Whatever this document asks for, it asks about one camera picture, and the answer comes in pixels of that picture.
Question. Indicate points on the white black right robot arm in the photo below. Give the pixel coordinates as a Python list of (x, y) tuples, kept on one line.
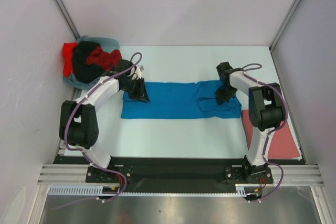
[(267, 112)]

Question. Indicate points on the bright red t-shirt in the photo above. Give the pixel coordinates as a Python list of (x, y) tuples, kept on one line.
[(67, 54)]

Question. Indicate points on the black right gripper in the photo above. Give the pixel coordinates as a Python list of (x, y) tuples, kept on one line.
[(221, 98)]

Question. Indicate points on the blue t-shirt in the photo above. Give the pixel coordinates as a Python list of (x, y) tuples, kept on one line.
[(181, 101)]

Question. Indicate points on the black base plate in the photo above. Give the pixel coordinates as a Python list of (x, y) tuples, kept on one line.
[(174, 175)]

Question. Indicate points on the grey t-shirt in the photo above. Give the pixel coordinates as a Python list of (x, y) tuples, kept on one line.
[(73, 82)]

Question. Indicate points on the aluminium corner post left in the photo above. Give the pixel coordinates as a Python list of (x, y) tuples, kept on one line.
[(67, 18)]

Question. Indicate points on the black t-shirt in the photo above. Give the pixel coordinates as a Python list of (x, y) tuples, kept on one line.
[(83, 71)]

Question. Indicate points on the aluminium front rail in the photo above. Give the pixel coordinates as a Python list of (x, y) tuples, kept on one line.
[(294, 175)]

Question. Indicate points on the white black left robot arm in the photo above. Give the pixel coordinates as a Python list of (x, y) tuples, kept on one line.
[(79, 128)]

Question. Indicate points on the dark red t-shirt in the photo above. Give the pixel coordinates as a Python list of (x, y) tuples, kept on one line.
[(105, 60)]

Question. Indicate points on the aluminium corner post right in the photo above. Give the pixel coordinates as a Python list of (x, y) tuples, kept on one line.
[(284, 25)]

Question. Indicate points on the folded pink t-shirt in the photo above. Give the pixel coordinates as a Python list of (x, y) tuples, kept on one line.
[(283, 145)]

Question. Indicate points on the grey plastic basket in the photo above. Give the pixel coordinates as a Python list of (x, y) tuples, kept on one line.
[(106, 44)]

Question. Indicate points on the aluminium corner post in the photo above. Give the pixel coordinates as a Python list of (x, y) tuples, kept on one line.
[(67, 18), (284, 25)]

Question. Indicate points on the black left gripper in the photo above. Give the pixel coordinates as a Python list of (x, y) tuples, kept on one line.
[(140, 95)]

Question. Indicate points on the white slotted cable duct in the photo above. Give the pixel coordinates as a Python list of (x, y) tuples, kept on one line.
[(106, 191)]

